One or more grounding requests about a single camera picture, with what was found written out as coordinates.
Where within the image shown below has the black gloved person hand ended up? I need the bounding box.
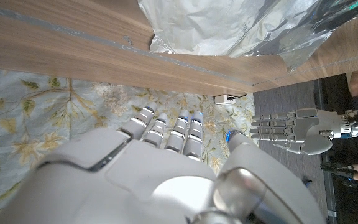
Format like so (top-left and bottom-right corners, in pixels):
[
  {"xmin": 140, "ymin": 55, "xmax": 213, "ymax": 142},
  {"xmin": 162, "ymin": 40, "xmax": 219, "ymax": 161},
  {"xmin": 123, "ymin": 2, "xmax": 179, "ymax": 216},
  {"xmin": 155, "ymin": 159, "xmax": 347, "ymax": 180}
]
[{"xmin": 319, "ymin": 162, "xmax": 357, "ymax": 189}]

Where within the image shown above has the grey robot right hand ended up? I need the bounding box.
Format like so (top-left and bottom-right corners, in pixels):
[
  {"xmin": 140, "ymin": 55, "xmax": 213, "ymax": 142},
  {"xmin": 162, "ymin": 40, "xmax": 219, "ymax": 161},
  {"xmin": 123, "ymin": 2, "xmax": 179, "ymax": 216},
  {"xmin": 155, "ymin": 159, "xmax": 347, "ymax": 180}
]
[{"xmin": 0, "ymin": 101, "xmax": 324, "ymax": 224}]

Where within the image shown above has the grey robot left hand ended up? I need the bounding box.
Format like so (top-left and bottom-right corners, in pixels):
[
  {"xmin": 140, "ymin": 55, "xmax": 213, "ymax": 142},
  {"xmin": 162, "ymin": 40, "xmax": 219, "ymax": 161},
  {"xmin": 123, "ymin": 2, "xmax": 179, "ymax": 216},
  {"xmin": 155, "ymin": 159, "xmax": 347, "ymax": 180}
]
[{"xmin": 249, "ymin": 108, "xmax": 343, "ymax": 156}]

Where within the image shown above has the crinkled aluminum foil sheet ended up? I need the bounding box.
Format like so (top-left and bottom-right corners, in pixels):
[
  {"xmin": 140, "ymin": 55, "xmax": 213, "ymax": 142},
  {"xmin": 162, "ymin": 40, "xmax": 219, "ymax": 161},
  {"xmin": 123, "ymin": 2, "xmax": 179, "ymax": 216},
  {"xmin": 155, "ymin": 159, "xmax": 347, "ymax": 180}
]
[{"xmin": 137, "ymin": 0, "xmax": 358, "ymax": 74}]

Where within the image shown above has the white power strip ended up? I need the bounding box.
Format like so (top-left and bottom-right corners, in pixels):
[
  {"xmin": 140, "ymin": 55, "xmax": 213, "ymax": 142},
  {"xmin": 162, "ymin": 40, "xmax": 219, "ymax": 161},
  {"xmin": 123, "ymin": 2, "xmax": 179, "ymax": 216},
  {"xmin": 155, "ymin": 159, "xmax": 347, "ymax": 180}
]
[{"xmin": 214, "ymin": 94, "xmax": 236, "ymax": 105}]

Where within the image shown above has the floral light blue backdrop cloth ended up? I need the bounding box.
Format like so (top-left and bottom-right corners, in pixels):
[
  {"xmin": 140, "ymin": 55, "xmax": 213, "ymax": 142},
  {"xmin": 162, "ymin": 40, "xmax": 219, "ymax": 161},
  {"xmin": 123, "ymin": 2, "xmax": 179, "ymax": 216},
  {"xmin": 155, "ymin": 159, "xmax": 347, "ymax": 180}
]
[{"xmin": 0, "ymin": 67, "xmax": 256, "ymax": 224}]

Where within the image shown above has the black power strip cable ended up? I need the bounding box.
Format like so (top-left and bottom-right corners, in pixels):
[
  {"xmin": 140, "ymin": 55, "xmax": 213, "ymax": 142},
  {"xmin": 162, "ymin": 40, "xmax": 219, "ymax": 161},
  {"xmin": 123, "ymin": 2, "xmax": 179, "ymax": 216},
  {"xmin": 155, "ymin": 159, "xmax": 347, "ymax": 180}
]
[{"xmin": 227, "ymin": 92, "xmax": 248, "ymax": 101}]

